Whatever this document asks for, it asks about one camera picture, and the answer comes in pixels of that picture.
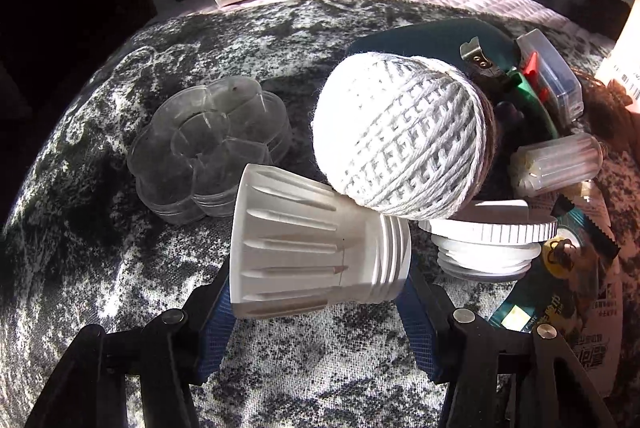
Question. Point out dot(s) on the white ribbed plastic lamp socket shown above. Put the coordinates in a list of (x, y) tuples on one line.
[(300, 243)]

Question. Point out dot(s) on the grey mottled blanket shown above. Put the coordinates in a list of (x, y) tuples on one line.
[(125, 233)]

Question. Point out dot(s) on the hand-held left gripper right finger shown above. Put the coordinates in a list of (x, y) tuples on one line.
[(419, 333)]

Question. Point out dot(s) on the brown fibre bundle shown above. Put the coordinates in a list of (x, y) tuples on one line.
[(600, 107)]

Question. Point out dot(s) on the green and red pruning shears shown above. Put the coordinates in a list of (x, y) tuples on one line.
[(520, 82)]

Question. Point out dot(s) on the clear flower-shaped plastic box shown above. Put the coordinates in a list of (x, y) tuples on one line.
[(210, 147)]

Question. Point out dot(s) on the printed foil packet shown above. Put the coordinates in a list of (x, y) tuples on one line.
[(590, 303)]

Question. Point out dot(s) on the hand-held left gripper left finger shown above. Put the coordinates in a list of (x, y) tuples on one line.
[(216, 333)]

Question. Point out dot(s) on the pink and white box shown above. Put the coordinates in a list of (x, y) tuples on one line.
[(625, 57)]

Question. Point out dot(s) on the dark green tool with clip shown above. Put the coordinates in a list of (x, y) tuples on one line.
[(425, 37)]

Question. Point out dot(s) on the white twine ball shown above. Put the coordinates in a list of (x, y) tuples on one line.
[(400, 132)]

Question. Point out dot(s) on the small clear plastic case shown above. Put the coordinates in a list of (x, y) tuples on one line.
[(555, 72)]

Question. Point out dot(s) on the white threaded plastic cap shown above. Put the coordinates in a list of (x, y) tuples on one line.
[(490, 248)]

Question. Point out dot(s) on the translucent white plastic cylinder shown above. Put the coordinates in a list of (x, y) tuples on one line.
[(555, 165)]

